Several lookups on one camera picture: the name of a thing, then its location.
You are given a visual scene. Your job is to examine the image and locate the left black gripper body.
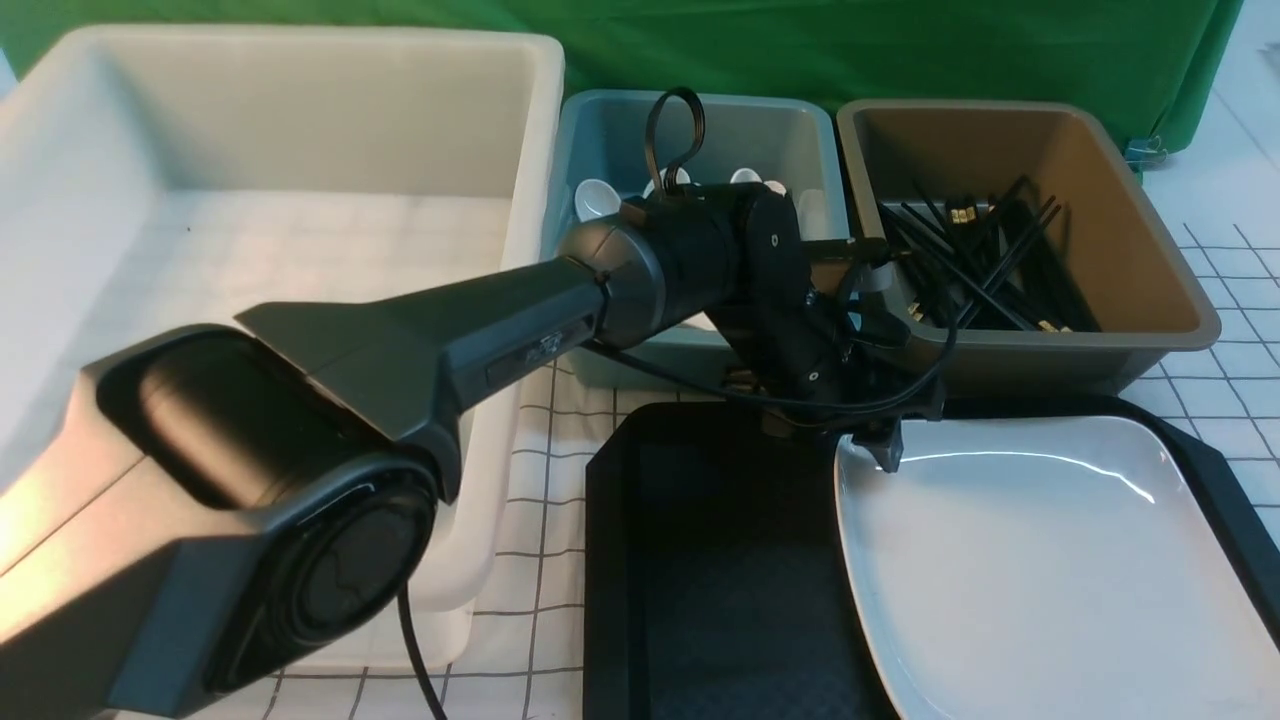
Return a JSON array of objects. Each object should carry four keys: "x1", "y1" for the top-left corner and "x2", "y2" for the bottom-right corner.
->
[{"x1": 760, "y1": 374, "x2": 946, "y2": 473}]

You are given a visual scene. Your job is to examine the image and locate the large white square plate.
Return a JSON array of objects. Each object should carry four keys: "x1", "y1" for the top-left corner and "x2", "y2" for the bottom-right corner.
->
[{"x1": 835, "y1": 414, "x2": 1279, "y2": 719}]

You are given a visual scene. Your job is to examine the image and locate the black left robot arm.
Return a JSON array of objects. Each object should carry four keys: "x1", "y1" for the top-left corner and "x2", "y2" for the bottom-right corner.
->
[{"x1": 1, "y1": 183, "x2": 945, "y2": 719}]

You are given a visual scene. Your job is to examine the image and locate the pile of black chopsticks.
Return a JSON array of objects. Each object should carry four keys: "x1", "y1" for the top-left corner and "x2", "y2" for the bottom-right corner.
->
[{"x1": 877, "y1": 174, "x2": 1101, "y2": 333}]

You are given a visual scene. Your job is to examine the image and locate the black serving tray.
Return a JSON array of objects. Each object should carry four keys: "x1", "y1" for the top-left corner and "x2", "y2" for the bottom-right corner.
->
[{"x1": 582, "y1": 396, "x2": 1280, "y2": 720}]

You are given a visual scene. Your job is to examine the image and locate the pile of white spoons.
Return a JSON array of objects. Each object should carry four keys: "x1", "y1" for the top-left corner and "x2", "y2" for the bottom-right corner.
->
[{"x1": 572, "y1": 167, "x2": 788, "y2": 223}]

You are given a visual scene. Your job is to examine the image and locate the brown plastic bin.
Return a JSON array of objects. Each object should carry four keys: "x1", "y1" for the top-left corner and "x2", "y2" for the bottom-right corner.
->
[{"x1": 835, "y1": 100, "x2": 1221, "y2": 396}]

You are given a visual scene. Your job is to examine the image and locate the metal binder clip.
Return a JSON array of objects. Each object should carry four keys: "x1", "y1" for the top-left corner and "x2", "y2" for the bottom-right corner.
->
[{"x1": 1123, "y1": 136, "x2": 1169, "y2": 172}]

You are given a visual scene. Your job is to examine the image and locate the white checkered tablecloth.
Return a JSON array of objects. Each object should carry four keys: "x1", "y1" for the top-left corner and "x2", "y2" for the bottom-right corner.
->
[{"x1": 110, "y1": 222, "x2": 1280, "y2": 720}]

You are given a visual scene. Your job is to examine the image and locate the green cloth backdrop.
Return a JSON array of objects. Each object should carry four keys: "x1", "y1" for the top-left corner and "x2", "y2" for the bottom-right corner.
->
[{"x1": 1, "y1": 1, "x2": 1242, "y2": 151}]

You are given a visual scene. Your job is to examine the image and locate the large white plastic tub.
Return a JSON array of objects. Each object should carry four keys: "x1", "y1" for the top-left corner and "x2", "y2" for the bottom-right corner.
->
[{"x1": 3, "y1": 26, "x2": 564, "y2": 615}]

